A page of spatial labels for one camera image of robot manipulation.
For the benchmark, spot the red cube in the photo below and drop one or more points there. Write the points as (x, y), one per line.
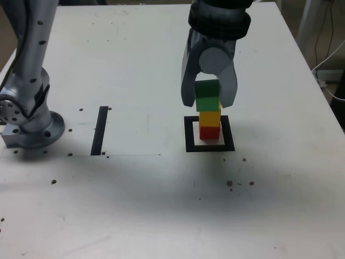
(209, 133)

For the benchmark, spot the green cube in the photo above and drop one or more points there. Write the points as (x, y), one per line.
(207, 102)

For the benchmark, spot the yellow cube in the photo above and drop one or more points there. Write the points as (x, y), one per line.
(210, 118)

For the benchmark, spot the black tape strip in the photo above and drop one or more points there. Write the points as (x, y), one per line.
(99, 132)

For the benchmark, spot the black tape square outline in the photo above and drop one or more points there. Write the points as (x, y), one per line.
(188, 135)

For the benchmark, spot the grey metal frame leg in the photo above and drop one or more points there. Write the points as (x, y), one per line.
(307, 21)

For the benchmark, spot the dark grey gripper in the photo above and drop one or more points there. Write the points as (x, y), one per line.
(225, 44)

